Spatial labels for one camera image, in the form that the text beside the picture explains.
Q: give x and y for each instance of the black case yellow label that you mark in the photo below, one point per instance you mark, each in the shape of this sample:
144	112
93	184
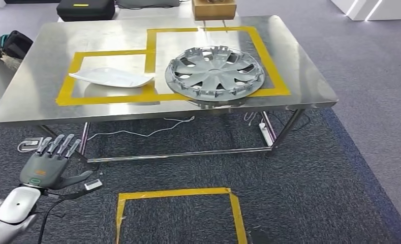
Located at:
85	13

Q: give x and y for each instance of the grey wheel hubcap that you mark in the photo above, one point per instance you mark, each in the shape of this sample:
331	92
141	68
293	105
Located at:
213	72

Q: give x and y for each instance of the dark robot body part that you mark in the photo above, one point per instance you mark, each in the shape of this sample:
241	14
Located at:
259	237

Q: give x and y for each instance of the white plinth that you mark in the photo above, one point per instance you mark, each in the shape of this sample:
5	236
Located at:
395	8

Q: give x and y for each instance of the white power strip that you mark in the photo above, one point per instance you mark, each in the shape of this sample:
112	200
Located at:
266	134

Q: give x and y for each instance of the stainless steel workbench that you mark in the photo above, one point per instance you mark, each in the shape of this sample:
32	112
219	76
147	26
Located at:
102	37

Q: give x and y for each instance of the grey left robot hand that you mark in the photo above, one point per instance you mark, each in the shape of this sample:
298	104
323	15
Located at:
43	171

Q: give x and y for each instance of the black bag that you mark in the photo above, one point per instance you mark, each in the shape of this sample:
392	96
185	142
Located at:
16	43

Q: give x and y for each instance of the brown cardboard box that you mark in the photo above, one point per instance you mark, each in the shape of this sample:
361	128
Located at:
213	10

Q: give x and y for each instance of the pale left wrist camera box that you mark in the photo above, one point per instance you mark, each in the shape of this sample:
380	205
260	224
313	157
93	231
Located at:
93	185

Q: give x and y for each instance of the white curved plastic part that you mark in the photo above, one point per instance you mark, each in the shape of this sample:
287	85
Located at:
112	77

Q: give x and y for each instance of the white power adapter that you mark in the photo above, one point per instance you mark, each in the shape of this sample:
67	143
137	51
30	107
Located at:
30	144

